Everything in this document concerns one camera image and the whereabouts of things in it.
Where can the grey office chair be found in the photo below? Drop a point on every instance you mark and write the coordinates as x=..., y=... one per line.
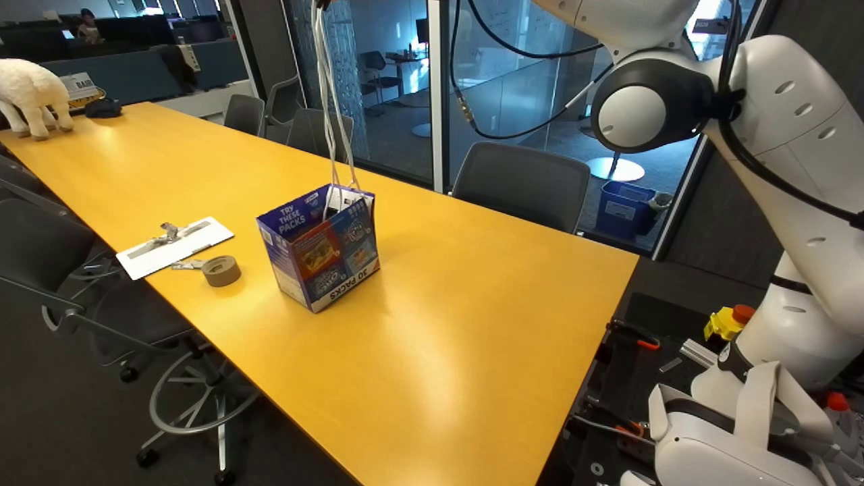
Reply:
x=245, y=114
x=321, y=134
x=524, y=181

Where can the grey office chair middle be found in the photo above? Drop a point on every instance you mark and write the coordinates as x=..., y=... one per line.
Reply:
x=321, y=134

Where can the grey office chair near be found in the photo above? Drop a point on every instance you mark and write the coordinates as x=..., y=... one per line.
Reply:
x=524, y=181

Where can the black object on table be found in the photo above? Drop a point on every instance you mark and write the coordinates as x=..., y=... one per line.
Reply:
x=103, y=108

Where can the yellow red emergency button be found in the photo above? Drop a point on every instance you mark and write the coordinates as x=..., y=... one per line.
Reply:
x=728, y=321

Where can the brown tape roll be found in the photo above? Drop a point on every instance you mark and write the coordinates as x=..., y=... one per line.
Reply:
x=222, y=272

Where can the blue recycling bin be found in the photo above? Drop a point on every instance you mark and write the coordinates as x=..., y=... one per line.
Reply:
x=631, y=212

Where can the grey office chair far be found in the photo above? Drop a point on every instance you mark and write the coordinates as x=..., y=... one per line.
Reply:
x=245, y=114

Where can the white rope long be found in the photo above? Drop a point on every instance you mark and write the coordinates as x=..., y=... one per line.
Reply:
x=326, y=96

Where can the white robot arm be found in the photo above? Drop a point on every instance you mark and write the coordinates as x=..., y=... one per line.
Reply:
x=792, y=139

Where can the white VR headset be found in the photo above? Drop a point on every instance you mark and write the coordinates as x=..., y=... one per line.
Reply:
x=754, y=429

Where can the blue cardboard box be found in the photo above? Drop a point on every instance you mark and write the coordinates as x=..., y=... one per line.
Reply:
x=322, y=243

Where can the white flat paper tray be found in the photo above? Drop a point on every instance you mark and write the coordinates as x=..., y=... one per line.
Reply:
x=171, y=247

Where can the black office chair left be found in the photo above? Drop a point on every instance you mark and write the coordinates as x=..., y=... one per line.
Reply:
x=51, y=258

